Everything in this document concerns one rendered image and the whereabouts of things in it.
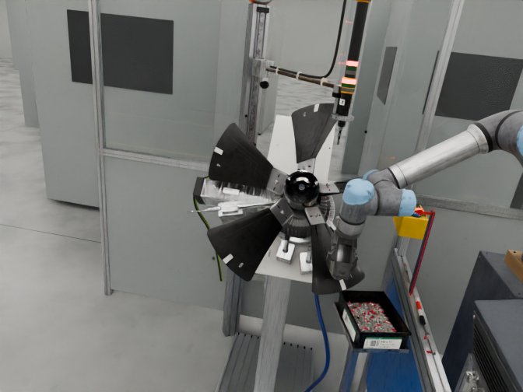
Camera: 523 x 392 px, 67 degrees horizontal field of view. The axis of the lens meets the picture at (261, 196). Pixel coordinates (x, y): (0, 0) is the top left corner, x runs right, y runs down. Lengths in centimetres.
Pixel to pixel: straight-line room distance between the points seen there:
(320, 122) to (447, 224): 106
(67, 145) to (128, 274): 163
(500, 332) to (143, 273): 216
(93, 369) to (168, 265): 68
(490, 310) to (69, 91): 348
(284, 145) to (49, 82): 262
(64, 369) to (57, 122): 224
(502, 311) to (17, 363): 222
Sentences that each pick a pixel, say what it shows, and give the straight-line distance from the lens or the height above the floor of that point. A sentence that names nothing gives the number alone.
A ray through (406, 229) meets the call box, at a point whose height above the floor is 102.
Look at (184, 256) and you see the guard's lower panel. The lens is 246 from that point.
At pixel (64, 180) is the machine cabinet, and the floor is 27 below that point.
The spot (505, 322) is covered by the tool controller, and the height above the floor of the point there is 124.
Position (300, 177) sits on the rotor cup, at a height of 125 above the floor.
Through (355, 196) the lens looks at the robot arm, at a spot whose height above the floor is 131.
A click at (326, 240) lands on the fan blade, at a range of 133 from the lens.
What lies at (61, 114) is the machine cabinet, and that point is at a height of 88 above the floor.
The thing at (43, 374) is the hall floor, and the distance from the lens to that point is 243.
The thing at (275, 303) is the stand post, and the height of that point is 64.
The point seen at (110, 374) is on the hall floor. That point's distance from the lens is 234.
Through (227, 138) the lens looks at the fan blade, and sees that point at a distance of 143.
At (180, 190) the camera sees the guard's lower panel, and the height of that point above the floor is 82.
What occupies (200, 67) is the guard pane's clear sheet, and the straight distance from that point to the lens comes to 212.
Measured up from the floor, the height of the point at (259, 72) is 153.
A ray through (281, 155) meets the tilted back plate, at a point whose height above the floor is 122.
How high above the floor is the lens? 166
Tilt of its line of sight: 22 degrees down
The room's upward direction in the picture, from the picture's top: 6 degrees clockwise
